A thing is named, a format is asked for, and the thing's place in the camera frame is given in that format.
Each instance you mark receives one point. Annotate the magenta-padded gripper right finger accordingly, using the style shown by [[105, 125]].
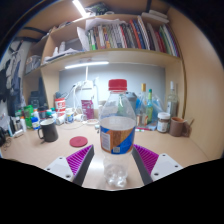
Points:
[[149, 160]]

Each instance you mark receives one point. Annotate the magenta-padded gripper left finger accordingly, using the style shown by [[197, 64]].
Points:
[[77, 160]]

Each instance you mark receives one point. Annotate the flat round red coaster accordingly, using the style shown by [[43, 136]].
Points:
[[78, 141]]

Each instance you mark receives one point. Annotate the white-lidded brown spread jar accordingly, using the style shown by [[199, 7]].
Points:
[[163, 122]]

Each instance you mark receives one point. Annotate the black mug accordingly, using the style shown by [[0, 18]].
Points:
[[50, 131]]

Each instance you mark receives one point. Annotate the clear red-capped drink bottle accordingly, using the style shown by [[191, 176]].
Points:
[[117, 133]]

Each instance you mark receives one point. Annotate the brown mug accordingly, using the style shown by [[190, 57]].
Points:
[[176, 127]]

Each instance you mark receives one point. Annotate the white cup with blue print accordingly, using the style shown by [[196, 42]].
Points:
[[69, 116]]

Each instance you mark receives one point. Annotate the clear glass bottle yellow cap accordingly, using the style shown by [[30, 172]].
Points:
[[142, 110]]

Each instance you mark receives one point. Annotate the green glass bottle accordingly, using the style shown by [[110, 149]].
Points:
[[150, 108]]

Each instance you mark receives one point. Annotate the magenta pouch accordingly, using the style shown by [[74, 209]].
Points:
[[88, 109]]

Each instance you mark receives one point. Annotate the red and white can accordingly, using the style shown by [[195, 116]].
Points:
[[60, 106]]

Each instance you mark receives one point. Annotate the tall clear glass bottle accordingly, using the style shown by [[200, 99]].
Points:
[[172, 101]]

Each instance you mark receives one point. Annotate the green plastic bottle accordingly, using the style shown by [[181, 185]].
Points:
[[28, 115]]

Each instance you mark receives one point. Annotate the white under-shelf light bar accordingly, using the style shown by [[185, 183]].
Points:
[[86, 64]]

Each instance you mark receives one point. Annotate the wooden shelf unit with books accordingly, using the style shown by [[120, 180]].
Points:
[[133, 36]]

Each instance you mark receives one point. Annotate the ceiling light strip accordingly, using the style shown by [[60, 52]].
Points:
[[80, 8]]

